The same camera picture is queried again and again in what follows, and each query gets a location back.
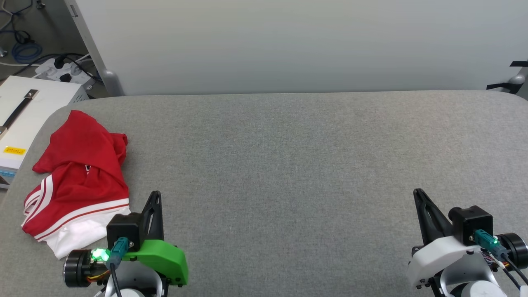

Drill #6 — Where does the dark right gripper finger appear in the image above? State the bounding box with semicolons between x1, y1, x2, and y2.
414;189;430;246
417;190;453;245

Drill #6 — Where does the white power strip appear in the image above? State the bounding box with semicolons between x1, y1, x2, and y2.
35;57;96;89

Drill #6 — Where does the teal plug right camera cable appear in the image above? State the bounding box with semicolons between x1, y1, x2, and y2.
470;230;528;289

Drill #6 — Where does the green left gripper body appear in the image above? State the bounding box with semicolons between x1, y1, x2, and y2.
63;239;189;288

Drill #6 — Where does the white floor cable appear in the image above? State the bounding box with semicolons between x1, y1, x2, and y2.
0;61;47;69

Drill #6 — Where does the teal plug camera cable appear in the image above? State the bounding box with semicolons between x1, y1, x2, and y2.
470;230;528;289
108;237;133;297

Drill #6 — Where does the white equipment box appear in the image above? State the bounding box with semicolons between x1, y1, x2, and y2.
0;75;89;189

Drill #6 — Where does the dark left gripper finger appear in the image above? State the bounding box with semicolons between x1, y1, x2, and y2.
156;191;165;241
141;191;161;242

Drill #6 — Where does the teal plug left camera cable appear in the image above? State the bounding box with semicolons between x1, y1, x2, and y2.
108;237;133;297

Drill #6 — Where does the black power cable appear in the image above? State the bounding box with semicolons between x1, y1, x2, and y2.
16;53;104;83

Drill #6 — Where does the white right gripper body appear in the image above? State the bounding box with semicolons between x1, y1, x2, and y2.
406;233;528;289

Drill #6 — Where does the black strap box handle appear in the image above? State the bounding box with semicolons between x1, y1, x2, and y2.
0;89;40;139

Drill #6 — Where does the blue coiled cable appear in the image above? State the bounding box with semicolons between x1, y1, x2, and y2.
12;41;43;63

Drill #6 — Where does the pale grey partition panel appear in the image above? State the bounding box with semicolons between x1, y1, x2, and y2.
64;0;528;97

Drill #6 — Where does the red white basketball jersey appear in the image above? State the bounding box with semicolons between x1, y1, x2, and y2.
21;110;132;259

